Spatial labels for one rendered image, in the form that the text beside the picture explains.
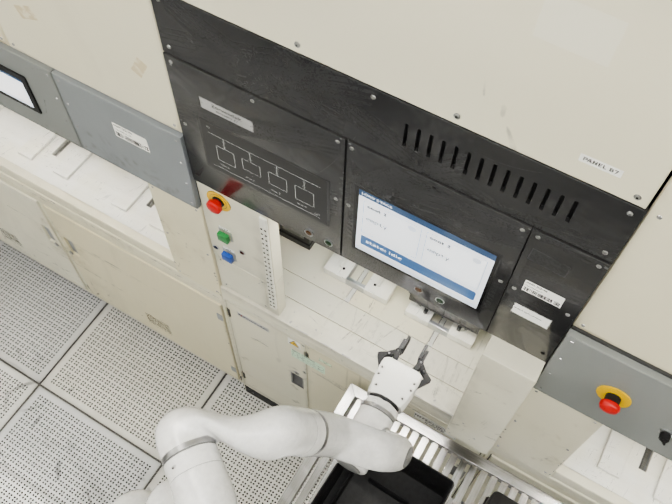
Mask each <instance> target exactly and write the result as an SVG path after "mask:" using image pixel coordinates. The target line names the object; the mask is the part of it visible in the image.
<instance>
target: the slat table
mask: <svg viewBox="0 0 672 504"><path fill-rule="evenodd" d="M367 397H368V396H367V392H366V391H365V390H363V389H361V388H359V387H358V386H356V385H354V384H352V383H351V384H350V386H349V387H348V389H347V391H346V392H345V394H344V395H343V397H342V399H341V400H340V402H339V404H338V405H337V407H336V408H335V410H334V412H333V413H336V414H339V415H342V416H345V417H348V418H350V419H353V418H354V416H355V414H356V412H357V411H358V409H359V407H360V406H361V405H360V403H361V401H362V400H364V399H366V398H367ZM399 426H402V427H403V428H402V430H401V432H400V433H399V434H400V435H402V436H404V437H406V436H407V434H408V432H409V431H411V432H412V434H411V436H410V438H409V441H410V442H411V444H412V447H413V446H414V444H415V442H416V440H417V438H418V437H421V438H422V439H421V441H420V443H419V444H418V446H417V448H416V450H415V452H414V454H413V456H414V457H416V458H418V459H419V458H420V456H421V454H422V453H423V451H424V449H425V447H426V445H427V443H428V442H430V443H432V444H431V445H430V447H429V449H428V451H427V453H426V455H425V457H424V459H423V460H422V461H423V462H424V463H426V464H427V465H429V463H430V461H431V459H432V457H433V456H434V454H435V452H436V450H437V448H438V447H439V448H440V449H441V450H440V452H439V454H438V456H437V458H436V460H435V462H434V464H433V466H432V468H434V469H436V470H437V471H438V470H439V468H440V466H441V465H442V463H443V461H444V459H445V457H446V455H447V453H449V454H451V455H450V457H449V459H448V461H447V463H446V465H445V467H444V469H443V471H442V474H444V475H445V476H447V477H448V476H449V474H450V472H451V470H452V468H453V466H454V464H455V462H456V460H457V458H458V459H460V460H461V461H460V463H459V465H458V467H457V469H456V470H455V472H454V474H453V476H452V478H451V479H452V480H453V481H454V487H453V489H452V491H451V493H450V495H449V497H448V498H447V500H446V502H445V504H462V503H461V501H462V499H463V497H464V495H465V493H466V491H467V489H468V487H469V485H470V483H471V481H472V479H473V477H474V475H475V473H476V471H477V470H479V471H481V472H480V474H479V476H478V478H477V480H476V482H475V484H474V486H473V488H472V490H471V492H470V494H469V496H468V498H467V500H466V502H465V504H474V502H475V499H476V497H477V495H478V493H479V491H480V489H481V487H482V485H483V483H484V481H485V479H486V477H487V475H488V476H489V477H490V479H489V482H488V484H487V486H486V488H485V490H484V492H483V494H482V496H481V498H480V500H479V502H478V504H483V502H484V500H485V498H486V497H488V496H489V497H490V495H491V493H492V491H493V489H494V487H495V485H496V483H497V481H498V482H500V485H499V488H498V490H497V491H499V492H501V493H502V494H504V493H505V491H506V489H507V487H509V488H510V492H509V494H508V496H507V497H509V498H511V499H512V500H515V497H516V495H517V493H519V494H521V496H520V498H519V500H518V502H517V503H519V504H526V502H527V500H528V499H530V500H531V502H530V504H564V503H563V502H561V501H559V500H557V499H555V498H554V497H552V496H550V495H548V494H547V493H545V492H543V491H541V490H540V489H538V488H536V487H534V486H532V485H531V484H529V483H527V482H525V481H524V480H522V479H520V478H518V477H517V476H515V475H513V474H511V473H510V472H508V471H506V470H504V469H502V468H501V467H499V466H497V465H495V464H494V463H492V462H490V461H488V460H487V459H485V458H483V457H481V456H479V455H478V454H476V453H474V452H472V451H471V450H469V449H467V448H465V447H464V446H462V445H460V444H458V443H457V442H455V441H453V440H451V439H449V438H448V437H446V436H444V435H442V434H441V433H439V432H437V431H435V430H434V429H432V428H430V427H428V426H426V425H425V424H423V423H421V422H419V421H418V420H416V419H414V418H412V417H411V416H409V415H407V414H405V413H404V412H402V413H401V414H398V417H397V419H396V421H395V422H394V424H393V426H392V428H391V431H393V432H395V433H396V431H397V430H398V428H399ZM319 458H320V457H305V459H304V460H303V462H302V464H301V465H300V467H299V468H298V470H297V472H296V473H295V475H294V477H293V478H292V480H291V481H290V483H289V485H288V486H287V488H286V490H285V491H284V493H283V494H282V496H281V498H280V499H279V501H278V503H277V504H292V502H293V500H294V499H295V497H296V495H297V494H298V492H299V491H300V489H301V487H302V486H303V484H304V482H305V481H306V479H307V477H308V476H309V474H310V472H311V471H312V469H313V467H314V466H315V464H316V462H317V461H318V459H319ZM329 460H330V457H322V459H321V460H320V462H319V464H318V465H317V467H316V469H315V470H314V472H313V474H312V475H311V477H310V479H309V480H308V482H307V484H306V485H305V487H304V488H303V490H302V492H301V493H300V495H299V497H298V498H297V500H296V502H295V503H294V504H303V503H304V501H305V500H306V498H307V496H308V495H309V493H310V491H311V490H312V488H313V486H314V485H315V483H316V481H317V480H318V478H319V476H320V475H321V473H322V471H323V470H324V468H325V466H326V465H327V463H328V461H329ZM336 463H337V461H336V460H335V459H334V460H333V462H332V463H331V465H330V467H329V468H328V470H327V472H326V473H325V475H324V477H323V478H322V480H321V482H320V483H319V485H318V487H317V489H316V490H315V492H314V494H313V495H312V497H311V499H310V500H309V502H308V504H311V502H312V501H313V499H314V498H315V496H316V495H317V493H318V491H319V490H320V488H321V487H322V485H323V483H324V482H325V480H326V479H327V477H328V476H329V474H330V472H331V471H332V469H333V468H334V466H335V465H336ZM467 464H468V465H470V468H469V470H468V472H467V474H466V476H465V478H464V480H463V482H462V484H461V486H460V488H459V490H458V492H457V494H456V496H455V498H454V499H453V498H451V495H452V493H453V491H454V489H455V487H456V485H457V483H458V481H459V479H460V477H461V475H462V473H463V471H464V469H465V467H466V465H467Z"/></svg>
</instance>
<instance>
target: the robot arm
mask: <svg viewBox="0 0 672 504"><path fill-rule="evenodd" d="M410 339H411V336H409V335H408V337H407V339H403V341H402V342H401V344H400V346H399V347H398V348H396V349H394V350H390V351H380V352H378V354H377V358H378V369H377V371H376V373H375V375H374V377H373V379H372V381H371V384H370V386H369V388H368V391H367V396H368V397H367V398H366V399H364V400H362V401H361V403H360V405H361V406H360V407H359V409H358V411H357V412H356V414H355V416H354V418H353V419H350V418H348V417H345V416H342V415H339V414H336V413H332V412H326V411H321V410H315V409H308V408H302V407H296V406H289V405H278V406H273V407H269V408H266V409H263V410H261V411H258V412H255V413H252V414H249V415H244V416H229V415H223V414H219V413H216V412H212V411H208V410H205V409H201V408H196V407H180V408H176V409H173V410H170V412H168V413H167V414H165V415H164V416H163V417H162V418H161V420H160V421H159V423H158V425H157V427H156V431H155V441H156V446H157V450H158V454H159V457H160V459H161V462H162V465H163V468H164V471H165V474H166V477H167V480H165V481H163V482H161V483H160V484H158V485H157V486H156V487H155V488H154V489H153V491H152V492H150V491H148V490H143V489H136V490H132V491H127V492H126V493H124V494H122V495H121V496H119V497H117V499H116V500H115V501H114V502H113V503H112V504H237V498H236V493H235V490H234V487H233V485H232V482H231V479H230V477H229V474H228V472H227V469H226V467H225V465H224V462H223V459H222V457H221V454H220V452H219V449H218V447H217V444H216V443H217V442H224V443H225V444H227V445H228V446H230V447H232V448H233V449H235V450H237V451H239V452H241V453H242V454H244V455H247V456H249V457H252V458H255V459H258V460H276V459H279V458H283V457H288V456H293V457H330V458H334V459H335V460H336V461H337V462H338V463H339V464H340V465H341V466H343V467H344V468H346V469H347V470H349V471H351V472H353V473H356V474H359V475H365V474H366V473H367V471H368V470H373V471H378V472H397V471H400V470H402V469H404V468H405V467H406V466H407V465H408V464H409V463H410V461H411V459H412V457H413V447H412V444H411V442H410V441H409V440H408V439H407V438H406V437H404V436H402V435H400V434H398V433H395V432H393V431H391V428H392V426H393V424H394V422H395V421H396V419H397V417H398V414H401V413H402V412H403V411H404V409H405V408H406V407H407V405H408V404H409V403H410V401H411V400H412V398H413V396H414V395H415V393H416V391H417V390H418V389H419V388H421V387H423V386H425V385H427V384H429V383H430V382H431V378H430V377H429V375H428V374H427V372H426V369H425V366H424V360H425V359H426V357H427V355H428V353H429V351H427V349H428V345H425V346H424V348H423V350H422V352H421V353H420V355H419V357H418V360H417V364H416V365H415V366H414V367H413V368H410V367H408V366H407V365H405V364H403V363H401V362H399V361H398V358H399V356H400V355H402V354H403V353H404V351H405V349H406V348H407V346H408V344H409V342H410ZM392 357H393V358H392ZM419 372H420V373H419ZM422 377H423V380H421V379H422Z"/></svg>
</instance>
